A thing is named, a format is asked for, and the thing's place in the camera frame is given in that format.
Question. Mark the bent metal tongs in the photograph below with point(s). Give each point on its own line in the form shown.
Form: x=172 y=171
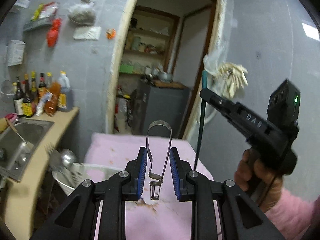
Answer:
x=160 y=123

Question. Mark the person's pink-sleeved right forearm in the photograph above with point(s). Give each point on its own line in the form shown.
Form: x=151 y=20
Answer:
x=290 y=215

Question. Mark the mint green canister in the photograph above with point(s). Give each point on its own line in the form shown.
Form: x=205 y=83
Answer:
x=136 y=43

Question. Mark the clear plastic bag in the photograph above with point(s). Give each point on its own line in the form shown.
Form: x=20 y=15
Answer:
x=211 y=63

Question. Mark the white utensil basket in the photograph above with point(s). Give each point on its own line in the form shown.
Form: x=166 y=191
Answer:
x=82 y=173

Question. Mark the dark bottle with yellow cap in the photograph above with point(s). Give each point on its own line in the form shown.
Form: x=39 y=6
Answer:
x=33 y=85

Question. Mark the steel ladle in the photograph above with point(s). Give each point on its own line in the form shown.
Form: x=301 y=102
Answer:
x=68 y=157

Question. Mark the small white bottle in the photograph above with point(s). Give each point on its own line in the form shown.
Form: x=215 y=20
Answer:
x=40 y=108

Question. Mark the orange wall hook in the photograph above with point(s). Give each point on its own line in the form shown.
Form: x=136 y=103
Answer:
x=110 y=33

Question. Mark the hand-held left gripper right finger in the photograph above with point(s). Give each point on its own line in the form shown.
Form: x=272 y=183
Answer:
x=174 y=172

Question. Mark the cream rubber gloves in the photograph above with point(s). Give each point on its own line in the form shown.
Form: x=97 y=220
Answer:
x=235 y=80

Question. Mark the green plastic box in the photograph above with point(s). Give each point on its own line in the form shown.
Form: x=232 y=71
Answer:
x=126 y=68

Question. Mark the dark bottle with yellow label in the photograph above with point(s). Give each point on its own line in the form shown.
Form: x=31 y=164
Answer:
x=27 y=108

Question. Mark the beige kitchen counter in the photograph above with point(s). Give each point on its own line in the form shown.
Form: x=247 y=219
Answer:
x=50 y=140

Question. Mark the dark green chopstick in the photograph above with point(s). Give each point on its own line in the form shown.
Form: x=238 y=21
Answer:
x=201 y=120

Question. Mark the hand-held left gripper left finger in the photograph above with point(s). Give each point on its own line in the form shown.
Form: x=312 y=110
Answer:
x=143 y=170

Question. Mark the metal pot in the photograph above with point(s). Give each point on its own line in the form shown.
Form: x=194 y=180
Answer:
x=165 y=76

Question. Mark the grey wall shelf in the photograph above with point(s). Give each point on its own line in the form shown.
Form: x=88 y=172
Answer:
x=35 y=25

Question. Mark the large dark liquid jug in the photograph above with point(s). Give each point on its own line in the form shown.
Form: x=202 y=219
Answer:
x=65 y=97

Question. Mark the dark bottle with red cap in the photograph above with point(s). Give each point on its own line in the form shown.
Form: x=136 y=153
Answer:
x=42 y=85

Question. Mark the pink scrubber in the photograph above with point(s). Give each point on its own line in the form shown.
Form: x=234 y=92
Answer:
x=11 y=116

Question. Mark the red hanging bag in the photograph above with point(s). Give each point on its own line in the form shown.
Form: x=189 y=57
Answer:
x=53 y=33

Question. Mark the pink flowered tablecloth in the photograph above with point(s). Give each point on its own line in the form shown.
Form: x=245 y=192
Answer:
x=112 y=150

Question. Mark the red yellow snack packets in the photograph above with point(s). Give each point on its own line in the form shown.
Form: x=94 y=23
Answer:
x=46 y=11

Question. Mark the plain dark glass bottle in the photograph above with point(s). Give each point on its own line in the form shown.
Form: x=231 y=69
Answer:
x=18 y=102

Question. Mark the wooden shelf unit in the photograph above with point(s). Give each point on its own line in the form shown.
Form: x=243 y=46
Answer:
x=147 y=31

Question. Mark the steel sink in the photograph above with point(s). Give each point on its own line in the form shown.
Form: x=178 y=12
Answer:
x=30 y=132

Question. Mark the white cloth on wall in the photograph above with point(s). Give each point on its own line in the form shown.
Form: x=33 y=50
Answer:
x=87 y=33

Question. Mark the grey metal cabinet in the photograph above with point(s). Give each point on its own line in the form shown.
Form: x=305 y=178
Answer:
x=162 y=107

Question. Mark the pile of plastic bags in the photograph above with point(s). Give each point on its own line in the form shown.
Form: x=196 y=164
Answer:
x=122 y=115

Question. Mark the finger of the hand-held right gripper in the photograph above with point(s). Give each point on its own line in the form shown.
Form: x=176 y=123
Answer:
x=215 y=101

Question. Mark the white wall box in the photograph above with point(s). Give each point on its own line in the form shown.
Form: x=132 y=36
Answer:
x=16 y=53

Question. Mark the person's right hand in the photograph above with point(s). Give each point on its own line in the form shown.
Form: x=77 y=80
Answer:
x=241 y=175

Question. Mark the cream door frame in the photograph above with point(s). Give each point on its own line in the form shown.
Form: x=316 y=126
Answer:
x=117 y=55

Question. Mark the grey filled hanging bag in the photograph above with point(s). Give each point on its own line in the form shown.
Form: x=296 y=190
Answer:
x=81 y=15

